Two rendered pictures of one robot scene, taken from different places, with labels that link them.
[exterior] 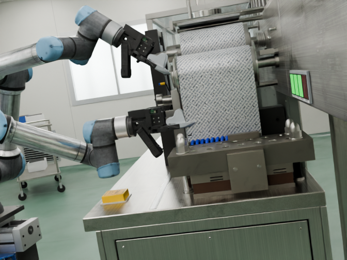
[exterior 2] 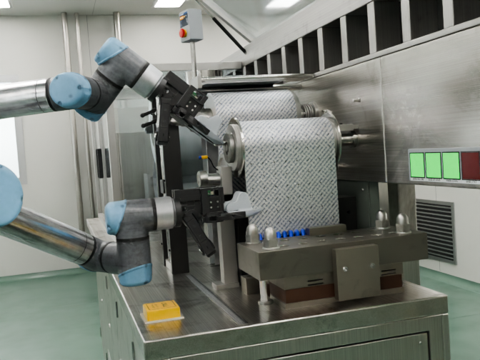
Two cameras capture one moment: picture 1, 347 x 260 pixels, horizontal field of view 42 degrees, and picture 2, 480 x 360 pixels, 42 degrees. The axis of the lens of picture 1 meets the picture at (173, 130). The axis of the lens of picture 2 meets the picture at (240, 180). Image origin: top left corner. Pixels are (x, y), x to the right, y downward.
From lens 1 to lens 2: 57 cm
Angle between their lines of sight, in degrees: 24
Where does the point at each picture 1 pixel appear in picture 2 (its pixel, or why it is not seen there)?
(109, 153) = (145, 249)
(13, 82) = not seen: outside the picture
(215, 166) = (316, 265)
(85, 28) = (114, 68)
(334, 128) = not seen: hidden behind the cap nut
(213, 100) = (285, 183)
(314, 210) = (436, 319)
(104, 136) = (140, 224)
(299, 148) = (413, 244)
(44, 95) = not seen: outside the picture
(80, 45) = (104, 91)
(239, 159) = (351, 256)
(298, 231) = (418, 347)
